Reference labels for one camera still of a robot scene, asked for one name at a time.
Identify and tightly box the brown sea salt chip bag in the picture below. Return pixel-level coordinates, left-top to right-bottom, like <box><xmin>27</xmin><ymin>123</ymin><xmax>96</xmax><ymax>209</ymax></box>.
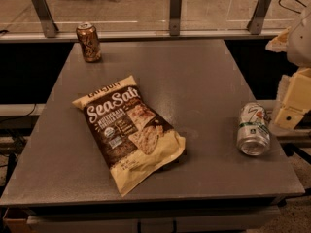
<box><xmin>73</xmin><ymin>76</ymin><xmax>186</xmax><ymax>196</ymax></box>

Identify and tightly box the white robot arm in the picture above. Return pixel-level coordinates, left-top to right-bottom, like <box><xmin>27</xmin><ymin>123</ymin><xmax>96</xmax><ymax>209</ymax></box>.
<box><xmin>265</xmin><ymin>4</ymin><xmax>311</xmax><ymax>130</ymax></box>

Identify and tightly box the silver green soda can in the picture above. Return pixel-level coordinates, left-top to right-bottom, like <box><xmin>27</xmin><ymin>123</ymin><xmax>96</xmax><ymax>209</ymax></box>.
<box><xmin>237</xmin><ymin>102</ymin><xmax>270</xmax><ymax>156</ymax></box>

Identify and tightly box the orange soda can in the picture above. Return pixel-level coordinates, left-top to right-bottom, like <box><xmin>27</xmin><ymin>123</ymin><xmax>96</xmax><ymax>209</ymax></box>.
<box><xmin>76</xmin><ymin>22</ymin><xmax>101</xmax><ymax>62</ymax></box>

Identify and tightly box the cardboard box under table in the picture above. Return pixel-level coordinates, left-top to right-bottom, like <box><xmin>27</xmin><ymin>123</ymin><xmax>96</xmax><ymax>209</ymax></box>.
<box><xmin>3</xmin><ymin>208</ymin><xmax>32</xmax><ymax>233</ymax></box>

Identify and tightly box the right metal bracket post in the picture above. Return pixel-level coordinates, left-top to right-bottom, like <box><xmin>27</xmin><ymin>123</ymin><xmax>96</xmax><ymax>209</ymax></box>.
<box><xmin>247</xmin><ymin>0</ymin><xmax>272</xmax><ymax>35</ymax></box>

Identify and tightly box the metal bracket post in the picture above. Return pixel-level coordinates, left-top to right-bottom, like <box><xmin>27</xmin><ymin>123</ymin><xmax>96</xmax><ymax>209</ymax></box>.
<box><xmin>31</xmin><ymin>0</ymin><xmax>58</xmax><ymax>38</ymax></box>
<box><xmin>247</xmin><ymin>0</ymin><xmax>272</xmax><ymax>35</ymax></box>
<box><xmin>169</xmin><ymin>0</ymin><xmax>182</xmax><ymax>36</ymax></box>

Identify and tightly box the middle metal bracket post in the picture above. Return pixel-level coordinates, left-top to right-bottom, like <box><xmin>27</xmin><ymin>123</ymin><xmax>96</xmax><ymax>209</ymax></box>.
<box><xmin>169</xmin><ymin>0</ymin><xmax>182</xmax><ymax>36</ymax></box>

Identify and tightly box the left metal bracket post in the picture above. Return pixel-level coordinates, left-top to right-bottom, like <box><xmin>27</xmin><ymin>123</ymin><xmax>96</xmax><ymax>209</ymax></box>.
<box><xmin>31</xmin><ymin>0</ymin><xmax>58</xmax><ymax>38</ymax></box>

